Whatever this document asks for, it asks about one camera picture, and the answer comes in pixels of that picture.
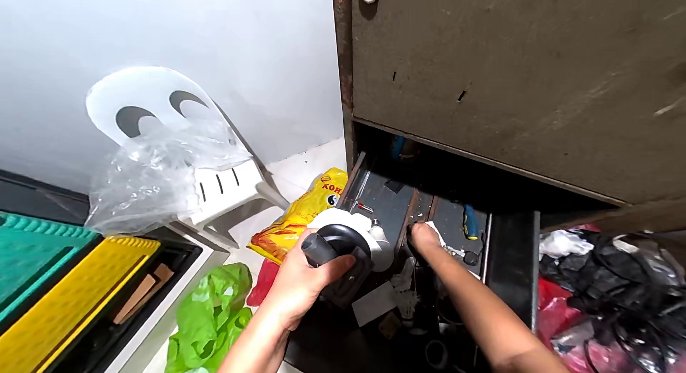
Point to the person's left hand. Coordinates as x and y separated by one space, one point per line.
295 287

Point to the person's right hand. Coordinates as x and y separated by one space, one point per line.
425 237

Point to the person's right fingers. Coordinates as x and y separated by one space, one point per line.
416 232

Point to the person's left thumb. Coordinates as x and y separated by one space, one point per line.
337 267

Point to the person's left fingers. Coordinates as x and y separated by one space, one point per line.
304 237

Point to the person's right forearm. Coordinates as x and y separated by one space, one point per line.
485 306

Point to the person's left forearm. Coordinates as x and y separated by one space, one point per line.
260 338

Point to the white paper piece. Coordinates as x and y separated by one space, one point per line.
435 231

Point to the yellow printed plastic bag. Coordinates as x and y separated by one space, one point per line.
300 217

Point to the white light bulb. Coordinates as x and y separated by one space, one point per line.
377 232

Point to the white connector strip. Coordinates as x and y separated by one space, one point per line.
455 251

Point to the white round scalloped object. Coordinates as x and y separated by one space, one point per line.
351 219

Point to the small black flat piece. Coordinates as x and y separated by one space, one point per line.
394 186

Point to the white rectangular card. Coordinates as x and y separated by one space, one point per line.
374 304

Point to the red plastic bag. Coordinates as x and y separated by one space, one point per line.
263 282

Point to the small black round cap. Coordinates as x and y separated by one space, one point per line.
471 258

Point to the blue tool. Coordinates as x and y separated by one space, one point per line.
397 147

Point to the dark metal drawer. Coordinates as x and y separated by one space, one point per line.
512 266

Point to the green plastic bag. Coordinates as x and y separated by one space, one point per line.
206 314

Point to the white black storage box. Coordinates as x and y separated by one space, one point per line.
177 287

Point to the dark metal cabinet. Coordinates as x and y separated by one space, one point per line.
509 94

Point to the clear plastic bag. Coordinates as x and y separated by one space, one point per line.
144 185

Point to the brown cardboard piece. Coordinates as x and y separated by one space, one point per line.
140 298

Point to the yellow plastic basket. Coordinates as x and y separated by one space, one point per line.
86 287

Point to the white plastic chair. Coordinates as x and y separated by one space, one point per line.
134 89

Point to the teal plastic basket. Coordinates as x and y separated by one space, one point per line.
37 258

